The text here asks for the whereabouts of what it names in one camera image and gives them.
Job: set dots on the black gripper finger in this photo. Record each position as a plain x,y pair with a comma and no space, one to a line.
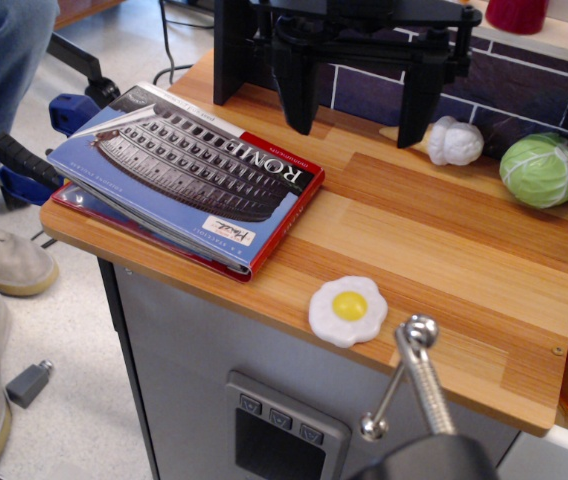
298,85
426,73

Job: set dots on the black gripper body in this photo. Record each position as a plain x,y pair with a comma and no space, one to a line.
297,35

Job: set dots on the Rome spiral-bound book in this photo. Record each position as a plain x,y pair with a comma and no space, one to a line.
219,193

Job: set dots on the toy ice cream cone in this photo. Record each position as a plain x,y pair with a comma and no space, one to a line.
451,142

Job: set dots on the red cup on shelf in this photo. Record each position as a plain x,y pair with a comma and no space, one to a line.
522,17

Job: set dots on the wooden upper shelf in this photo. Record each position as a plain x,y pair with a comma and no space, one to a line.
551,41

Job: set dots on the toy green cabbage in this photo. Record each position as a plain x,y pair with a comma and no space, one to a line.
535,170

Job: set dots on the black office chair base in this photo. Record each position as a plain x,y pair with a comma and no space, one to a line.
100,89

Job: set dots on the toy fried egg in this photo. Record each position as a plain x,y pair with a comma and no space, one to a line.
347,311

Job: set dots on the blue bar clamp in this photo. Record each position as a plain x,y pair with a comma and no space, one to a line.
25,178

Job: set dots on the grey toy oven cabinet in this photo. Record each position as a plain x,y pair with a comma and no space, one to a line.
222,396

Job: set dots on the beige shoe upper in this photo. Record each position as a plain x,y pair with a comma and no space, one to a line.
26,269

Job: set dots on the small grey block with knob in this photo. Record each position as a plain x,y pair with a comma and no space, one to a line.
26,386

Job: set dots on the black side panel post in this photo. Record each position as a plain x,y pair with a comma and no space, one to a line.
235,59

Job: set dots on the metal clamp screw handle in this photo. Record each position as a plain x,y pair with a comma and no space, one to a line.
414,338

